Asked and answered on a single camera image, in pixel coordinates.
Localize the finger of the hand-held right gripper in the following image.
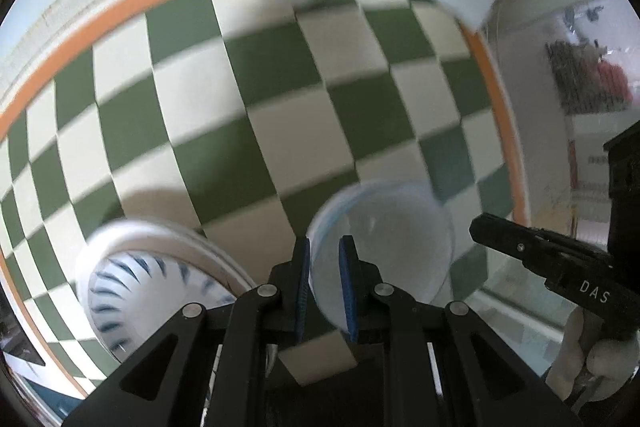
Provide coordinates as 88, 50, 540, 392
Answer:
470, 213, 617, 279

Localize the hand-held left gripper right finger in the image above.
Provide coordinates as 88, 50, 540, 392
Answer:
339, 235, 583, 427

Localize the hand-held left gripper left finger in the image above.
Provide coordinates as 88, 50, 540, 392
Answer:
62, 238, 312, 427

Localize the white plate black striped rim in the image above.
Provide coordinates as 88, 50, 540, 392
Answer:
87, 252, 242, 354

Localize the person's right hand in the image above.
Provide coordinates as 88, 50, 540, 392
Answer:
545, 308, 640, 403

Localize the frosted glass sliding door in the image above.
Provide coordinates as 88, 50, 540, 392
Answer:
480, 0, 640, 360

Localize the white blue-striped bowl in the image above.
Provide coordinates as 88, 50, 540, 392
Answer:
75, 219, 259, 359

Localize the green checkered tablecloth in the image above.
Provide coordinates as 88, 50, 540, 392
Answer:
0, 0, 527, 400

